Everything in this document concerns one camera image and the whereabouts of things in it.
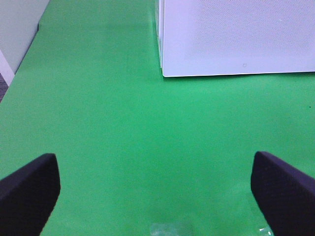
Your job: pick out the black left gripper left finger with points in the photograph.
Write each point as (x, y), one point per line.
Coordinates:
(28, 197)

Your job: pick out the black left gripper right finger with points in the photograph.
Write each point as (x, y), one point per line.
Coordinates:
(284, 195)

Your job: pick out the white microwave door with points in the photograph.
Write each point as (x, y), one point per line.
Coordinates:
(227, 37)

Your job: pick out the green table cover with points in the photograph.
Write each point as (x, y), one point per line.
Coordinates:
(139, 153)

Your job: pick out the white wall panel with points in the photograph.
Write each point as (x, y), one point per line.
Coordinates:
(19, 21)

